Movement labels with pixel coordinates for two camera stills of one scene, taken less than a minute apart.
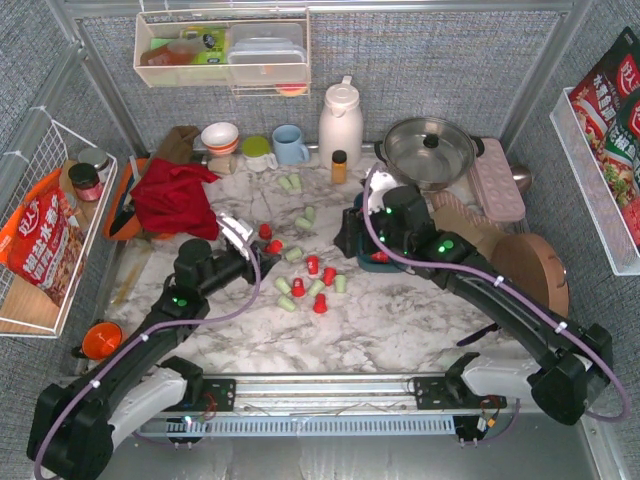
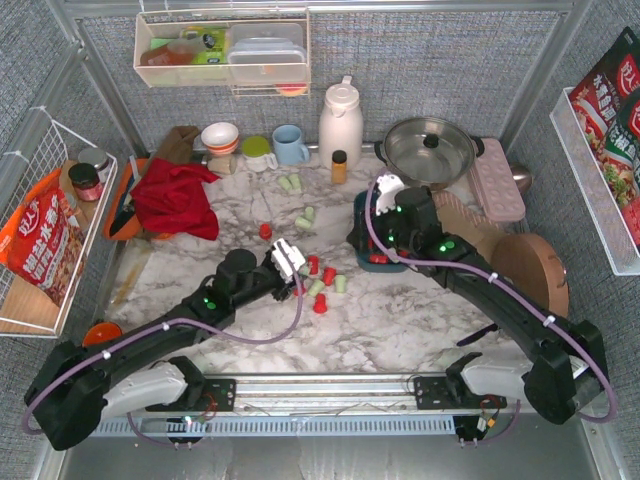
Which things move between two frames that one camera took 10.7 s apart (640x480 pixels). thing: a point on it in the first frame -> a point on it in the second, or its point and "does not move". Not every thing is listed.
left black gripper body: [251, 260] -> [282, 282]
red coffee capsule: [265, 231] does not move
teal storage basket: [379, 261] does not move
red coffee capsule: [313, 264] does not move
